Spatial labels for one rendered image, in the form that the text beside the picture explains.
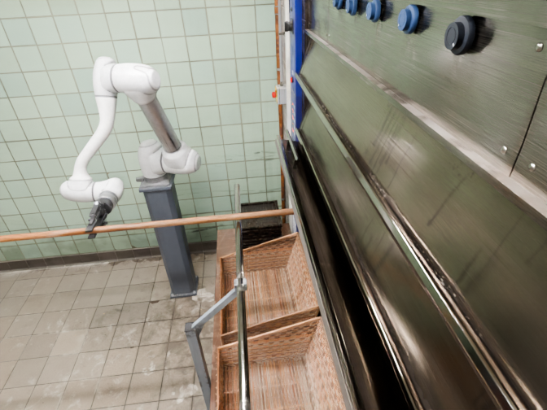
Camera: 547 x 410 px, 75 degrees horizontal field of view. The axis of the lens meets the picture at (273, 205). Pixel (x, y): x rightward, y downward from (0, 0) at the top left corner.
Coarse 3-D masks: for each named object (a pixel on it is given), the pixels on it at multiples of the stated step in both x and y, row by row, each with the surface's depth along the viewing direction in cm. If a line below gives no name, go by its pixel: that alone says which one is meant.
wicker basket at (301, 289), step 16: (272, 240) 206; (288, 240) 207; (224, 256) 207; (256, 256) 210; (272, 256) 213; (288, 256) 214; (304, 256) 188; (224, 272) 214; (256, 272) 217; (272, 272) 216; (288, 272) 214; (304, 272) 185; (224, 288) 206; (256, 288) 206; (272, 288) 205; (288, 288) 204; (304, 288) 182; (256, 304) 196; (272, 304) 195; (288, 304) 195; (304, 304) 180; (224, 320) 184; (272, 320) 162; (288, 320) 164; (304, 320) 165; (224, 336) 163
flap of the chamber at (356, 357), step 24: (288, 192) 137; (312, 192) 136; (312, 216) 121; (336, 240) 112; (336, 264) 102; (336, 288) 94; (336, 312) 87; (360, 312) 88; (360, 336) 82; (336, 360) 76; (360, 360) 76; (384, 360) 78; (360, 384) 72; (384, 384) 73; (384, 408) 68; (408, 408) 69
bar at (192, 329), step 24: (240, 240) 150; (240, 264) 138; (240, 288) 127; (216, 312) 137; (240, 312) 118; (192, 336) 142; (240, 336) 111; (240, 360) 104; (240, 384) 98; (240, 408) 93
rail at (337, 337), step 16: (288, 176) 140; (304, 224) 113; (304, 240) 109; (320, 272) 95; (320, 288) 91; (336, 320) 82; (336, 336) 78; (336, 352) 77; (352, 384) 69; (352, 400) 67
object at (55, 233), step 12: (204, 216) 159; (216, 216) 159; (228, 216) 159; (240, 216) 159; (252, 216) 160; (264, 216) 160; (84, 228) 156; (96, 228) 156; (108, 228) 156; (120, 228) 156; (132, 228) 157; (144, 228) 157; (0, 240) 153; (12, 240) 154
